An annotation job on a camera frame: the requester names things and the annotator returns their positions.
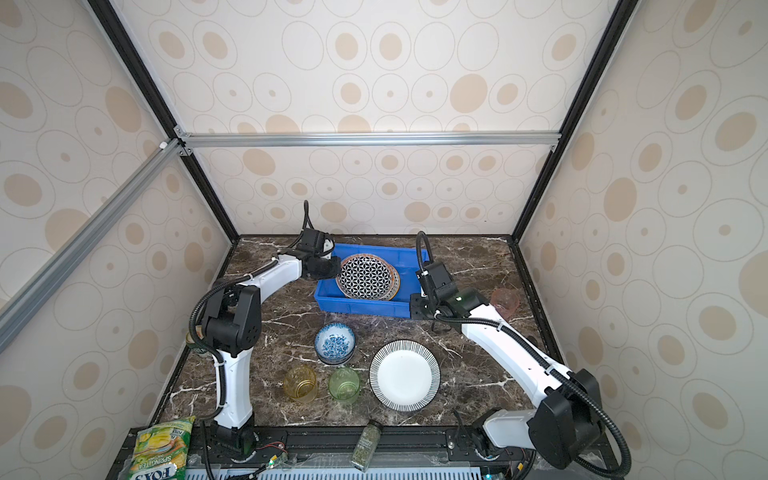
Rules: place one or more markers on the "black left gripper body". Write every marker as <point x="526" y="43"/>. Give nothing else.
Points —
<point x="327" y="270"/>

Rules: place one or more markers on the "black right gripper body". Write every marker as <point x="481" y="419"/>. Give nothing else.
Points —
<point x="422" y="308"/>

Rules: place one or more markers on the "orange rimmed geometric plate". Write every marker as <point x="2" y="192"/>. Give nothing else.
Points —
<point x="368" y="277"/>

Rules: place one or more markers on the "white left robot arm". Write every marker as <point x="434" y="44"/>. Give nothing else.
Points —
<point x="227" y="321"/>

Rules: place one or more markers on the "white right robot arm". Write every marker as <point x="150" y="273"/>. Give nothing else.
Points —
<point x="563" y="421"/>

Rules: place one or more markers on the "blue plastic bin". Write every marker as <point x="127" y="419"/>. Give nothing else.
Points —
<point x="330" y="299"/>

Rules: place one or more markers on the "pink plastic cup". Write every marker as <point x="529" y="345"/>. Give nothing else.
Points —
<point x="506" y="302"/>

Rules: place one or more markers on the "blue floral ceramic bowl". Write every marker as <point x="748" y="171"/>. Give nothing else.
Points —
<point x="335" y="344"/>

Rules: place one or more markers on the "black striped white plate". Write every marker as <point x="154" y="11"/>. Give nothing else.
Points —
<point x="404" y="376"/>

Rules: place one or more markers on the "yellow glass cup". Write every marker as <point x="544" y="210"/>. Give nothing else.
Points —
<point x="300" y="384"/>

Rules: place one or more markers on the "green glass cup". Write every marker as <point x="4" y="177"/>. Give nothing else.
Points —
<point x="344" y="384"/>

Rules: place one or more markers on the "spice jar with herbs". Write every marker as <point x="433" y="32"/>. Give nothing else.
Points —
<point x="366" y="446"/>

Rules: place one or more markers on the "silver aluminium crossbar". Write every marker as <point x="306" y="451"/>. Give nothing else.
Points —
<point x="377" y="139"/>

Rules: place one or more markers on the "yellow green snack bag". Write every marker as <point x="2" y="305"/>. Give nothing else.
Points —
<point x="161" y="451"/>

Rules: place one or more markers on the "silver aluminium side rail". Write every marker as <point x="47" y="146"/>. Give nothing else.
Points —
<point x="37" y="291"/>

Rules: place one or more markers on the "black corner frame post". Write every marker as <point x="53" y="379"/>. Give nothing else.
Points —
<point x="107" y="17"/>

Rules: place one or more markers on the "black right corner post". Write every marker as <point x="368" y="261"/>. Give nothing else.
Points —
<point x="605" y="49"/>

